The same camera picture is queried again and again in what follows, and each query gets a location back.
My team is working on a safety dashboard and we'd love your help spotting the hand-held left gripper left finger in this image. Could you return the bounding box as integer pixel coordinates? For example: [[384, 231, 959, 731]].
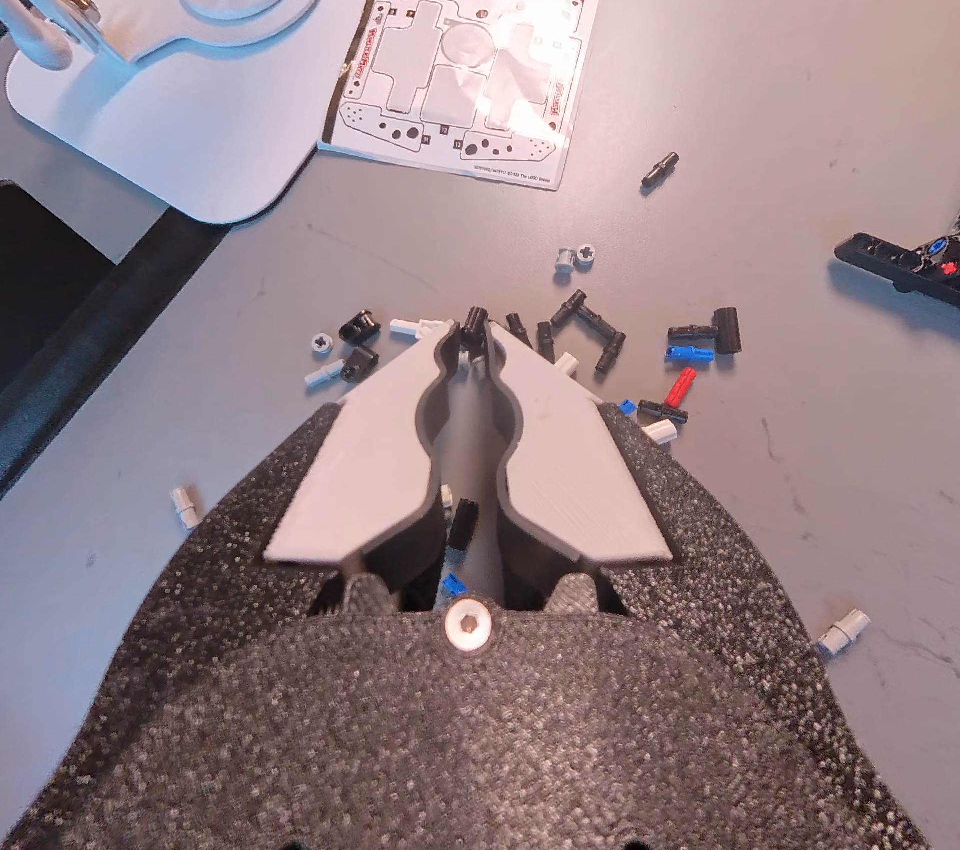
[[262, 323, 460, 611]]

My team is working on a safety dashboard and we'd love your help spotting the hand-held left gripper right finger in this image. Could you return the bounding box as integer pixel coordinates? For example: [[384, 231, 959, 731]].
[[489, 323, 674, 611]]

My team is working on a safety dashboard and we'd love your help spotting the white brick toy truck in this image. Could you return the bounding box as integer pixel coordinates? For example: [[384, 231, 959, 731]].
[[834, 213, 960, 308]]

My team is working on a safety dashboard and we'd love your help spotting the pile of small brick pieces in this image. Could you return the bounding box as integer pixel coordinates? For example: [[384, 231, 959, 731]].
[[168, 243, 873, 658]]

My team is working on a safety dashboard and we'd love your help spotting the dark grey flat mat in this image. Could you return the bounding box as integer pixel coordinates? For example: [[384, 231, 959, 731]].
[[0, 179, 230, 499]]

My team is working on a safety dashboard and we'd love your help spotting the white sticker sheet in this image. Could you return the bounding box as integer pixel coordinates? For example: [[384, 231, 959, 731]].
[[318, 0, 621, 191]]

